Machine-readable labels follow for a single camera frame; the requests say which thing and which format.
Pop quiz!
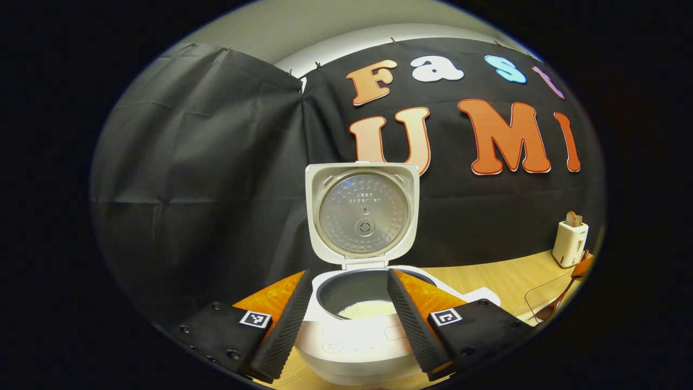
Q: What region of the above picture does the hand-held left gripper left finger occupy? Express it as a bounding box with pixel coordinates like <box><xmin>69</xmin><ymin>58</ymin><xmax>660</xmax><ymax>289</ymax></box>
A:
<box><xmin>173</xmin><ymin>270</ymin><xmax>313</xmax><ymax>384</ymax></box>

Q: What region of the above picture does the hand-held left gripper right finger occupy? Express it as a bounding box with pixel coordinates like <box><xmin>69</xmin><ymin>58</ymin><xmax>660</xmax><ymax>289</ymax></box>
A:
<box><xmin>386</xmin><ymin>268</ymin><xmax>534</xmax><ymax>382</ymax></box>

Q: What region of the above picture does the white rice layer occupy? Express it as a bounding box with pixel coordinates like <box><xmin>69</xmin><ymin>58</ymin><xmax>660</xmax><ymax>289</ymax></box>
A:
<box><xmin>338</xmin><ymin>300</ymin><xmax>398</xmax><ymax>320</ymax></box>

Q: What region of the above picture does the white rice cooker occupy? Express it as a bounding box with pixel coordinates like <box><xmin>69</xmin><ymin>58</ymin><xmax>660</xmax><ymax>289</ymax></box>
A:
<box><xmin>295</xmin><ymin>161</ymin><xmax>501</xmax><ymax>386</ymax></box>

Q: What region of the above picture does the white toaster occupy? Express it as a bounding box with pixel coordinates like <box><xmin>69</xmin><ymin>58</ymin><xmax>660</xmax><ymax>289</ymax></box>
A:
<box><xmin>552</xmin><ymin>219</ymin><xmax>589</xmax><ymax>269</ymax></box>

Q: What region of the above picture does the clear plastic container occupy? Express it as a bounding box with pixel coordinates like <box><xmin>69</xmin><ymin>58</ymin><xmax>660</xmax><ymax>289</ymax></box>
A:
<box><xmin>524</xmin><ymin>270</ymin><xmax>579</xmax><ymax>324</ymax></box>

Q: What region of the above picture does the black backdrop cloth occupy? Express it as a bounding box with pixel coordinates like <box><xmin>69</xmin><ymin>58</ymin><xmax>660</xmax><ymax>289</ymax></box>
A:
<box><xmin>89</xmin><ymin>37</ymin><xmax>607</xmax><ymax>326</ymax></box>

